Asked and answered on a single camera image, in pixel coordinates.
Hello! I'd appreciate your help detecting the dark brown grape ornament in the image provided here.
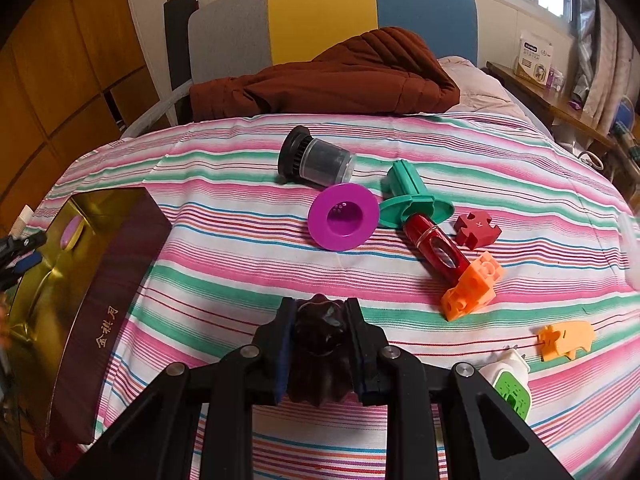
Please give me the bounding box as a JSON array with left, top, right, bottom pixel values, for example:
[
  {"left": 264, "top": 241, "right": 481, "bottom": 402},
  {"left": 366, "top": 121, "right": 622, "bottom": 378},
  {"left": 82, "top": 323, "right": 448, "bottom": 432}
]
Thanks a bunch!
[{"left": 286, "top": 294, "right": 352, "bottom": 408}]

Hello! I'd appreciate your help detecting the red capsule tube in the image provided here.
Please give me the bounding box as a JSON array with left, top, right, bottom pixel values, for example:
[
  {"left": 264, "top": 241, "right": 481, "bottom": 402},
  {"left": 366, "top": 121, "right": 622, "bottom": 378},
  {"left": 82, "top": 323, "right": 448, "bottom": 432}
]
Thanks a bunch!
[{"left": 404, "top": 214, "right": 470, "bottom": 287}]

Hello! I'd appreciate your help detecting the orange building block piece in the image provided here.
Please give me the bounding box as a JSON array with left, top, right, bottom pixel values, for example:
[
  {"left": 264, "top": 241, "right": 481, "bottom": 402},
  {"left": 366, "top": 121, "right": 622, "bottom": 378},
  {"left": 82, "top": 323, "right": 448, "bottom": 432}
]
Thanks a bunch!
[{"left": 440, "top": 252, "right": 506, "bottom": 322}]

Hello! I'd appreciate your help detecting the purple perforated funnel cup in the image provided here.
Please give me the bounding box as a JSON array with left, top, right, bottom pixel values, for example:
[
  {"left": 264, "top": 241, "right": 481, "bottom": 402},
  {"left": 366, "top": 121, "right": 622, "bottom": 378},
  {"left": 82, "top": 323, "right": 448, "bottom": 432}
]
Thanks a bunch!
[{"left": 307, "top": 183, "right": 380, "bottom": 252}]

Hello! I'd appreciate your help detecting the green white round dispenser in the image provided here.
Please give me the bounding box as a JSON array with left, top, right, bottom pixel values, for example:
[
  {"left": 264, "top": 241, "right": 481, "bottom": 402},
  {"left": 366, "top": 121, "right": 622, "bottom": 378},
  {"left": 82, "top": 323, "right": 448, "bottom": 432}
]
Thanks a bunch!
[{"left": 480, "top": 348, "right": 533, "bottom": 420}]

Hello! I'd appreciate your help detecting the green flanged spool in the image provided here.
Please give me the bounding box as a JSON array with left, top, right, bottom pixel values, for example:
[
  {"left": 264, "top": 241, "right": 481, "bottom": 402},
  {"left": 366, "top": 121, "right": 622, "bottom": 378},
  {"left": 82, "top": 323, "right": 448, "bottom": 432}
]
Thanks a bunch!
[{"left": 378, "top": 159, "right": 454, "bottom": 229}]

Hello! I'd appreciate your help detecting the red puzzle block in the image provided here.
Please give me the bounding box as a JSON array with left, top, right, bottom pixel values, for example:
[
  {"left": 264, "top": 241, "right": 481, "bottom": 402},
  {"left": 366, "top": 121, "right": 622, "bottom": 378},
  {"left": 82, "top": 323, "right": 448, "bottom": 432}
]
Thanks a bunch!
[{"left": 454, "top": 210, "right": 502, "bottom": 250}]

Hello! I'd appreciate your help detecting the black lid clear jar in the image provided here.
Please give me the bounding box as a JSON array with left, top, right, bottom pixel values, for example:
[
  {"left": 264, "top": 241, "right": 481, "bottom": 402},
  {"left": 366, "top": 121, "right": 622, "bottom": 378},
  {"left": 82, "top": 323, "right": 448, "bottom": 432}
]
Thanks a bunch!
[{"left": 278, "top": 126, "right": 355, "bottom": 188}]

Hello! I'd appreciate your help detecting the orange pig shaped piece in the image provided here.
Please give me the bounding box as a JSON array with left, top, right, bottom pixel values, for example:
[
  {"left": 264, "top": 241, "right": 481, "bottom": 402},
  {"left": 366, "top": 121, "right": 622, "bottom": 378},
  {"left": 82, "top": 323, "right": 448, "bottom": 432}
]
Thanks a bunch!
[{"left": 537, "top": 321, "right": 596, "bottom": 362}]

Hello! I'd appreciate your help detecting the gold metal tray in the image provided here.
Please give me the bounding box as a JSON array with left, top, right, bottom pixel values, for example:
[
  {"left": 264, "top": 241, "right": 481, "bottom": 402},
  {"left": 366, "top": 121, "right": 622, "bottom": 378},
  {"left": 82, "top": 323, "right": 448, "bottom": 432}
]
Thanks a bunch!
[{"left": 9, "top": 188, "right": 171, "bottom": 444}]

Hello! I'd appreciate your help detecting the striped pink green bedsheet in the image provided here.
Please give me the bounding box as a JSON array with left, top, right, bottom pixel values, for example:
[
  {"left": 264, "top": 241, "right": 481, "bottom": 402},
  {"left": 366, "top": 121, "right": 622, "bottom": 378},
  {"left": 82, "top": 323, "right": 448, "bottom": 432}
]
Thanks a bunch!
[{"left": 30, "top": 113, "right": 639, "bottom": 479}]

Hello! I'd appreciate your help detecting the dark red quilted blanket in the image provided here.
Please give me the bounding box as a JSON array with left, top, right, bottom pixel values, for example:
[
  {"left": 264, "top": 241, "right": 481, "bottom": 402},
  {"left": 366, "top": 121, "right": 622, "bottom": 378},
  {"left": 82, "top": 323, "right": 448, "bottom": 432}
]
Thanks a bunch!
[{"left": 190, "top": 27, "right": 460, "bottom": 122}]

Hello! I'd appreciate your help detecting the pink pillow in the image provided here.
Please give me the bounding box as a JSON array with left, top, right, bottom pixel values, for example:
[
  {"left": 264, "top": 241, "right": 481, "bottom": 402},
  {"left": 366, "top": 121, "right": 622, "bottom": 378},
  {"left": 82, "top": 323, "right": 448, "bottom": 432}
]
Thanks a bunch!
[{"left": 438, "top": 56, "right": 526, "bottom": 120}]

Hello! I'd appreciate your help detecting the wooden bedside table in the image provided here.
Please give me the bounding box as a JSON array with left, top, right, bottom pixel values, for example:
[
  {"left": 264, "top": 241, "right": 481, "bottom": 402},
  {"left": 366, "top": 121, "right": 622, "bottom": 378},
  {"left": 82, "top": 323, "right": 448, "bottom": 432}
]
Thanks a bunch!
[{"left": 483, "top": 62, "right": 639, "bottom": 184}]

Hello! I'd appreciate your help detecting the grey yellow blue headboard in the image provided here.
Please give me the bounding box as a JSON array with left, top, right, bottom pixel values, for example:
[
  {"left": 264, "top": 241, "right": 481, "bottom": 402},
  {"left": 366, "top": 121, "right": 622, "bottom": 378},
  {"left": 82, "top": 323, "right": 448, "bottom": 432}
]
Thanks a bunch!
[{"left": 188, "top": 0, "right": 477, "bottom": 84}]

